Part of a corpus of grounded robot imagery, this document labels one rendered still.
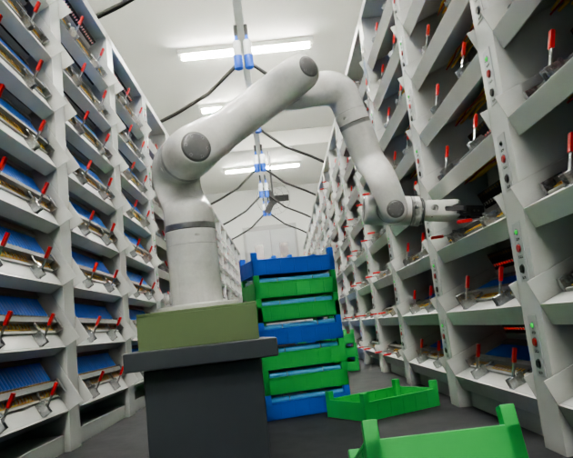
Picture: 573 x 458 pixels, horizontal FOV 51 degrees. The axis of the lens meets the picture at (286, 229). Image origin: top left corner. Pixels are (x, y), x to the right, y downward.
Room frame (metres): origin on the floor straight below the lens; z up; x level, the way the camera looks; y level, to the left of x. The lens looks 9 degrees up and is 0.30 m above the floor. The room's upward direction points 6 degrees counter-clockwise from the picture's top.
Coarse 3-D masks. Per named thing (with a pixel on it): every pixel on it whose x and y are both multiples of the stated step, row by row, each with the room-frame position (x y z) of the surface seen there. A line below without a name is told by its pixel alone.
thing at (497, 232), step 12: (456, 228) 1.89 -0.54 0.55; (492, 228) 1.39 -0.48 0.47; (504, 228) 1.33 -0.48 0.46; (432, 240) 1.89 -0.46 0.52; (444, 240) 1.89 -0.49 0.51; (468, 240) 1.58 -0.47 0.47; (480, 240) 1.50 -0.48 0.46; (492, 240) 1.43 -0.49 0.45; (444, 252) 1.82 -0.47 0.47; (456, 252) 1.72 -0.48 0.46; (468, 252) 1.63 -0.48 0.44
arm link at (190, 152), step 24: (288, 72) 1.44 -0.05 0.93; (312, 72) 1.46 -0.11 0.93; (240, 96) 1.46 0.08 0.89; (264, 96) 1.46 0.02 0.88; (288, 96) 1.47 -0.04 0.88; (216, 120) 1.39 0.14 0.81; (240, 120) 1.43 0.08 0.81; (264, 120) 1.48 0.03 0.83; (168, 144) 1.32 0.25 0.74; (192, 144) 1.31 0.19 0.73; (216, 144) 1.36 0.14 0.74; (168, 168) 1.36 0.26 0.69; (192, 168) 1.33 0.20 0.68
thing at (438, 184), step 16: (480, 128) 1.75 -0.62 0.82; (480, 144) 1.37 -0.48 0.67; (464, 160) 1.50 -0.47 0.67; (480, 160) 1.42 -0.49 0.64; (496, 160) 1.64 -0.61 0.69; (432, 176) 1.89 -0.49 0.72; (448, 176) 1.66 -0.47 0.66; (464, 176) 1.56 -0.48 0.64; (432, 192) 1.85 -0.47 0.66; (448, 192) 1.72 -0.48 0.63
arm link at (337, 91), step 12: (324, 72) 1.59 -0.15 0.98; (336, 72) 1.59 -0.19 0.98; (324, 84) 1.58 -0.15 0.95; (336, 84) 1.57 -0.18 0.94; (348, 84) 1.59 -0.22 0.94; (312, 96) 1.60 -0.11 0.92; (324, 96) 1.59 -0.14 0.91; (336, 96) 1.59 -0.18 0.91; (348, 96) 1.59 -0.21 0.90; (360, 96) 1.61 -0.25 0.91; (288, 108) 1.62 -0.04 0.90; (300, 108) 1.63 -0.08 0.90; (336, 108) 1.61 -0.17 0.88; (348, 108) 1.59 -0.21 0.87; (360, 108) 1.60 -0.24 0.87; (336, 120) 1.65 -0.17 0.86; (348, 120) 1.60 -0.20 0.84
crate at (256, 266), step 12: (240, 264) 2.21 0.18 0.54; (252, 264) 2.04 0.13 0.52; (264, 264) 2.05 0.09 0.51; (276, 264) 2.07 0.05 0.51; (288, 264) 2.08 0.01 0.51; (300, 264) 2.09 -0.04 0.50; (312, 264) 2.10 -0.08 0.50; (324, 264) 2.12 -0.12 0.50; (240, 276) 2.23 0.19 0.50; (264, 276) 2.12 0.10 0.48; (276, 276) 2.18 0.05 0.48
